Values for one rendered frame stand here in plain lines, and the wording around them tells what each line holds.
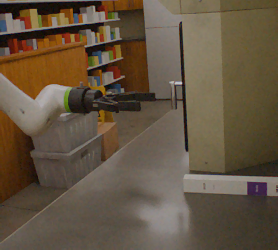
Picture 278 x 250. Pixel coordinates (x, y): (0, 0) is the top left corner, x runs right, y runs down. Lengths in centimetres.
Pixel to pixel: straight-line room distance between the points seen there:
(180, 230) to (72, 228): 26
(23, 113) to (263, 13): 79
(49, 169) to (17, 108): 226
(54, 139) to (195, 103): 236
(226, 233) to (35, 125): 70
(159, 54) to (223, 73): 529
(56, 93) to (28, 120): 15
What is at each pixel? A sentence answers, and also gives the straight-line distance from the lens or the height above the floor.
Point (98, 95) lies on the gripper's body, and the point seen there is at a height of 116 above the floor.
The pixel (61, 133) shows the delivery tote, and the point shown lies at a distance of 341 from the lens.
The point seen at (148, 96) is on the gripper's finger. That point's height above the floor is 114.
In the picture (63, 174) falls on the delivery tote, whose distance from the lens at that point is 355.
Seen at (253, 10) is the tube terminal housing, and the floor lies 141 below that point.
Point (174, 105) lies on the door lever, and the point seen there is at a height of 113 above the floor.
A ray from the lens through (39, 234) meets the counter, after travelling 103.
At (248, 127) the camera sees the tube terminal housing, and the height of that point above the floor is 107.
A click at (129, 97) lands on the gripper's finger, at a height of 114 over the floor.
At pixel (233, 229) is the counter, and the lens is 98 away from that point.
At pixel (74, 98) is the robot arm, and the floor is 116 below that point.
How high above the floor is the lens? 143
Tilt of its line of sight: 13 degrees down
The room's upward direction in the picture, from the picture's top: 4 degrees counter-clockwise
